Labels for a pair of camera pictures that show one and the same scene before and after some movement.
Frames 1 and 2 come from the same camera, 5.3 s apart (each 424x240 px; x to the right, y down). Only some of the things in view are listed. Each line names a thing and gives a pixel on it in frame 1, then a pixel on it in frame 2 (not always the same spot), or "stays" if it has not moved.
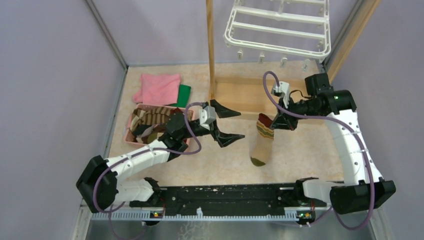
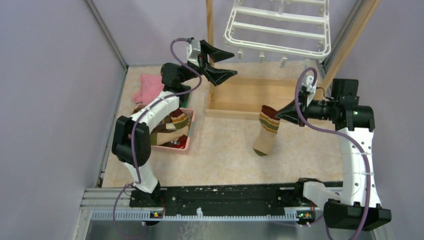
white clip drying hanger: (299, 28) stays
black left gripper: (223, 139) -> (216, 75)
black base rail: (228, 200) stays
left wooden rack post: (210, 13) stays
